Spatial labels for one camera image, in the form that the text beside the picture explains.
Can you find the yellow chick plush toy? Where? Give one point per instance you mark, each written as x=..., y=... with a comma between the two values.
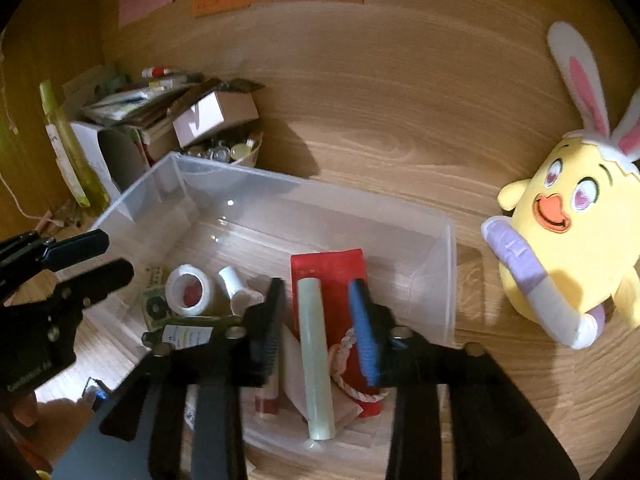
x=565, y=240

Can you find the red foil pouch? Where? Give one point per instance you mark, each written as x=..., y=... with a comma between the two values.
x=330, y=265

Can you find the person's left hand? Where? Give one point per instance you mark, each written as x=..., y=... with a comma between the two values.
x=25, y=410

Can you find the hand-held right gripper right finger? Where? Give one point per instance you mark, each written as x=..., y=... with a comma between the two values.
x=367, y=340

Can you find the stack of books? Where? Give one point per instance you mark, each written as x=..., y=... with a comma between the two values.
x=130, y=105

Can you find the white paper file box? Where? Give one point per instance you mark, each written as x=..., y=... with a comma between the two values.
x=90, y=145

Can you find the clear plastic storage box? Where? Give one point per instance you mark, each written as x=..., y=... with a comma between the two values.
x=320, y=220

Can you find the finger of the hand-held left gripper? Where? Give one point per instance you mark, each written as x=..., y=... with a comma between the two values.
x=105, y=280
x=80, y=247

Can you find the white tape roll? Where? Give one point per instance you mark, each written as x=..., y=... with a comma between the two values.
x=190, y=270

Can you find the white tube with red band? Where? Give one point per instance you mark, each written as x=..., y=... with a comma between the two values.
x=265, y=402

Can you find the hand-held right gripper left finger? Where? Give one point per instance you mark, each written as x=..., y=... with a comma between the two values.
x=270, y=330

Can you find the green patterned sachet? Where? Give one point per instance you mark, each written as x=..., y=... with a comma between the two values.
x=155, y=295

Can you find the white label yellow bottle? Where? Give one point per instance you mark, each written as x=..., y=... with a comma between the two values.
x=56, y=142

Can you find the small white cardboard box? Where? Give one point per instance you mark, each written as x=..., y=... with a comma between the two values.
x=215, y=112

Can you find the yellow-green spray bottle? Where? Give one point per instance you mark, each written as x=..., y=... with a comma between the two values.
x=92, y=185

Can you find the beige pink tube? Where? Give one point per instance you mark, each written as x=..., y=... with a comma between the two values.
x=232, y=280

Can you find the dark green bottle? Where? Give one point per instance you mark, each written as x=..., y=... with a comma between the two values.
x=185, y=337

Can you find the glass bowl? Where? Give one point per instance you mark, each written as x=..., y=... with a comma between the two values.
x=220, y=152

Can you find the pale green tube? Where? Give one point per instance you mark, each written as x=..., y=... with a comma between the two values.
x=315, y=360

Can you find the red and white marker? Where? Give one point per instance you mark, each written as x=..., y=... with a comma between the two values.
x=157, y=72

